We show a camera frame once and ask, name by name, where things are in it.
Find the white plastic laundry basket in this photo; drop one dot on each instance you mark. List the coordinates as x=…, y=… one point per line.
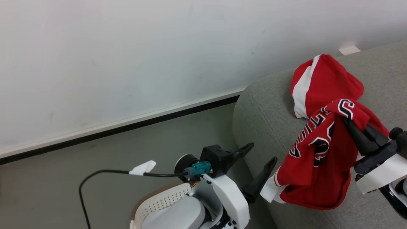
x=159, y=200

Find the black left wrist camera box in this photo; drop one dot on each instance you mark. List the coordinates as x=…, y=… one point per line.
x=216, y=159

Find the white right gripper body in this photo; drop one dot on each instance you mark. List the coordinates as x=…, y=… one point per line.
x=383, y=171

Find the white wall baseboard strip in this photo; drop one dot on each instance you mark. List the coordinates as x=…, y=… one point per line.
x=127, y=122

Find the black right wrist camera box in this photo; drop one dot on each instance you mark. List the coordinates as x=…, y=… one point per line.
x=400, y=138

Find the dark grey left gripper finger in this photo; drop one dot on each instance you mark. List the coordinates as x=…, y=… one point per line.
x=262, y=179
x=243, y=151

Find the small white wall block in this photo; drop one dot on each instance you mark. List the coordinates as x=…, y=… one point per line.
x=349, y=50

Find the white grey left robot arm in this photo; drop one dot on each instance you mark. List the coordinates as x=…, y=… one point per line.
x=178, y=216

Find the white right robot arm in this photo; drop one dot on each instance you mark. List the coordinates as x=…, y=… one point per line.
x=397, y=200

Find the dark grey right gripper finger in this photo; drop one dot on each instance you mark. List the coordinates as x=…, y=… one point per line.
x=359, y=140
x=376, y=135

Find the red and white basketball jersey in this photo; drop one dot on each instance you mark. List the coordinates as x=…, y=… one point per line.
x=321, y=152

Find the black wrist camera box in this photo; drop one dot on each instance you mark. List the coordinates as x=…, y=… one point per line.
x=400, y=138
x=216, y=159

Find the grey fabric sofa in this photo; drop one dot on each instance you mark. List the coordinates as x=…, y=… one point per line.
x=264, y=111

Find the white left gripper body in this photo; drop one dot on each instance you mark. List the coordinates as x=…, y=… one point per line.
x=230, y=200

